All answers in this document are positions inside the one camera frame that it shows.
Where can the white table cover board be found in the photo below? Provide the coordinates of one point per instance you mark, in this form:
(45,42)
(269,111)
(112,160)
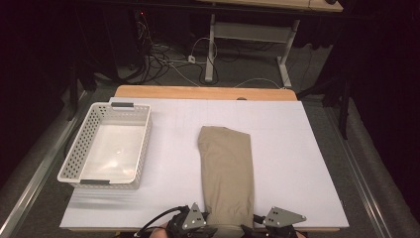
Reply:
(290,148)

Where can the person's right hand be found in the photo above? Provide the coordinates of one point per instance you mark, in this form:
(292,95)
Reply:
(302,235)

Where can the black stand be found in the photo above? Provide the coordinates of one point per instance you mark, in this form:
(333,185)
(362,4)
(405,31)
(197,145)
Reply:
(345,109)
(72,99)

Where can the black computer mouse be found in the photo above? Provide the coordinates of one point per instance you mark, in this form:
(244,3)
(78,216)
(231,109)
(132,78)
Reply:
(331,1)

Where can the metal floor rail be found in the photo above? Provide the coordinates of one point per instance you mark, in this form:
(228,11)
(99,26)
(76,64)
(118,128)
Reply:
(33,178)
(360,185)

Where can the person's left hand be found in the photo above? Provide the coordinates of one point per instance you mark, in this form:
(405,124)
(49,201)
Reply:
(162,231)

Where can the black computer tower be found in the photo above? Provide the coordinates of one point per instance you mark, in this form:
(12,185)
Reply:
(132,39)

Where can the white perforated plastic basket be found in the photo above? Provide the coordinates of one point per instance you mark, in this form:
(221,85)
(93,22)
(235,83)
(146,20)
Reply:
(112,152)

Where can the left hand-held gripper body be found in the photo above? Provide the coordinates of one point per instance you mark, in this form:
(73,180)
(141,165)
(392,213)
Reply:
(193,221)

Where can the white-legged desk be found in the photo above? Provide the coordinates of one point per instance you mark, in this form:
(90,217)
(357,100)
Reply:
(251,32)

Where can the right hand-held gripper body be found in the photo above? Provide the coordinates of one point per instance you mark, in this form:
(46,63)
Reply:
(280,218)

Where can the wooden table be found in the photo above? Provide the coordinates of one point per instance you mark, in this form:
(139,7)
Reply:
(158,92)

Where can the beige pants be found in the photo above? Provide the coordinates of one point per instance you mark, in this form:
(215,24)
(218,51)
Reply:
(228,172)

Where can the white power adapter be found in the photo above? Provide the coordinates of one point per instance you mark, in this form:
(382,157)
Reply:
(191,59)

